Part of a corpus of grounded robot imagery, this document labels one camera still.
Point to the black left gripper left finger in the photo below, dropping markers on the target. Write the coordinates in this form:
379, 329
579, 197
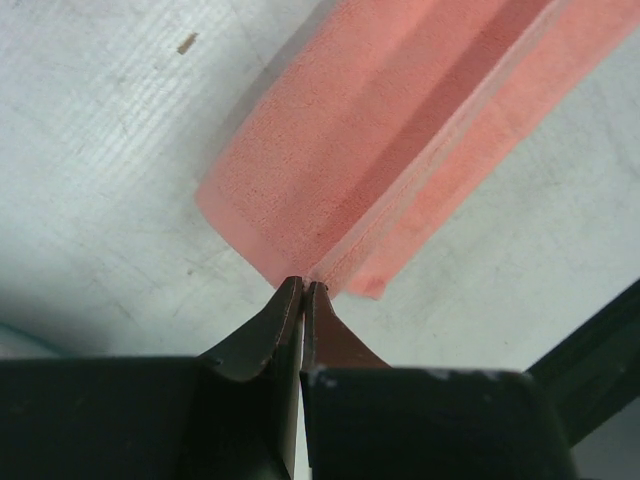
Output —
228, 413

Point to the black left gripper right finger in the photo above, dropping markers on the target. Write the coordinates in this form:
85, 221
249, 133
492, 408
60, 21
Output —
365, 419

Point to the pink panda towel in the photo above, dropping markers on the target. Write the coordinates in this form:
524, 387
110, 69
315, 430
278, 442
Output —
384, 120

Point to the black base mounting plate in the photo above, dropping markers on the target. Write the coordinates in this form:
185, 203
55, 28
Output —
594, 373

